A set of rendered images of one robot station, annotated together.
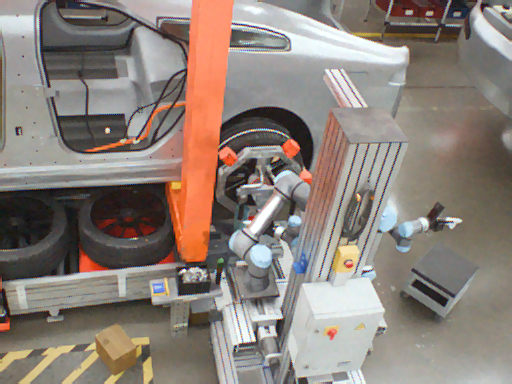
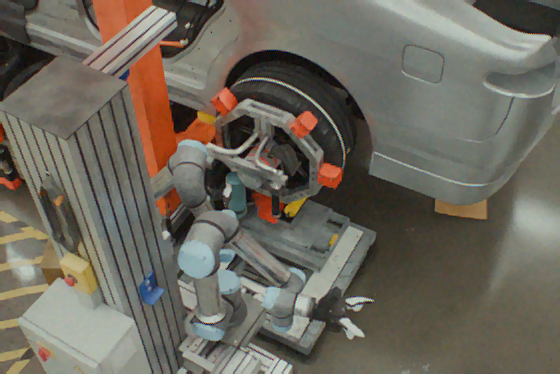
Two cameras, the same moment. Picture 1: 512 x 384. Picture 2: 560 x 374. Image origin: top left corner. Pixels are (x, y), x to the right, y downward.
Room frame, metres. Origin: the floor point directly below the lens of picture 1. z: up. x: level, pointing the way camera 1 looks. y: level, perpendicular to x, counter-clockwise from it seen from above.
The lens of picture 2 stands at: (1.55, -1.87, 3.25)
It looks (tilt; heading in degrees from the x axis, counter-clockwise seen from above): 48 degrees down; 51
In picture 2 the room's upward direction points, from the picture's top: 2 degrees counter-clockwise
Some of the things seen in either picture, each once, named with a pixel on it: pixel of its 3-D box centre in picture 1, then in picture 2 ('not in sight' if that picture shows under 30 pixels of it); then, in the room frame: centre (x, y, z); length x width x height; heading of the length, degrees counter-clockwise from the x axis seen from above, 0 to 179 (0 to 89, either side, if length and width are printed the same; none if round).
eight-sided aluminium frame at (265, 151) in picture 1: (258, 182); (268, 153); (2.99, -0.01, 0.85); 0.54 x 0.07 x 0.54; 111
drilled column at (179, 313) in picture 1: (179, 312); not in sight; (2.35, 0.35, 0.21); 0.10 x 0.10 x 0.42; 21
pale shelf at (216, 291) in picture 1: (186, 288); not in sight; (2.36, 0.33, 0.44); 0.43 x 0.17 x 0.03; 111
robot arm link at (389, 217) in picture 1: (369, 243); (207, 286); (2.22, -0.62, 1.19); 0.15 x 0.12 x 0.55; 33
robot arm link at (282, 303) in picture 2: (410, 228); (281, 300); (2.37, -0.84, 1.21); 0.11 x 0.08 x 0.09; 123
